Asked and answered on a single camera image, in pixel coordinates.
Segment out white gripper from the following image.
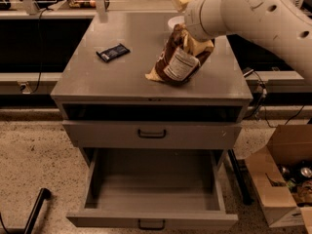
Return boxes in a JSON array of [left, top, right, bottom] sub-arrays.
[[172, 0, 227, 42]]

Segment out brown chip bag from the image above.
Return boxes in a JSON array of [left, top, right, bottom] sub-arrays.
[[145, 23, 215, 86]]

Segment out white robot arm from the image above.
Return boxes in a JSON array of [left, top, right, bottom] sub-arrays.
[[172, 0, 312, 83]]

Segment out grey drawer cabinet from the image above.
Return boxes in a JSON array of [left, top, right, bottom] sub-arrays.
[[49, 11, 254, 231]]

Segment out closed grey middle drawer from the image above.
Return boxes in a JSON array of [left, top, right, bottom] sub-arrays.
[[62, 120, 241, 149]]

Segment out open grey bottom drawer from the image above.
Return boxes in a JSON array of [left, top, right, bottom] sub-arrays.
[[67, 149, 238, 231]]

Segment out white bowl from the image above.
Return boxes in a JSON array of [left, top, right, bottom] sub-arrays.
[[168, 16, 184, 31]]

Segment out dark blue snack bar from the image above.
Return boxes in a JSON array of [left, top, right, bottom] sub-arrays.
[[97, 44, 130, 62]]

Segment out cardboard box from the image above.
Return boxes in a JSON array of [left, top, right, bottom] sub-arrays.
[[245, 125, 312, 234]]

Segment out black cabinet leg bar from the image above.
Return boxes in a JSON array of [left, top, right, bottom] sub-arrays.
[[228, 149, 254, 206]]

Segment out soda can in box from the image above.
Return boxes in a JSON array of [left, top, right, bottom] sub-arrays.
[[300, 167, 312, 178]]

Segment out black bar on floor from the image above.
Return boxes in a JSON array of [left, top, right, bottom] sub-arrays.
[[0, 187, 53, 234]]

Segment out black cables at right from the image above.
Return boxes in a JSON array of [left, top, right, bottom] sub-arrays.
[[242, 67, 306, 129]]

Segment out black power cable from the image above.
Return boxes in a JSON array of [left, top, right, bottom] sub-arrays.
[[30, 7, 55, 95]]

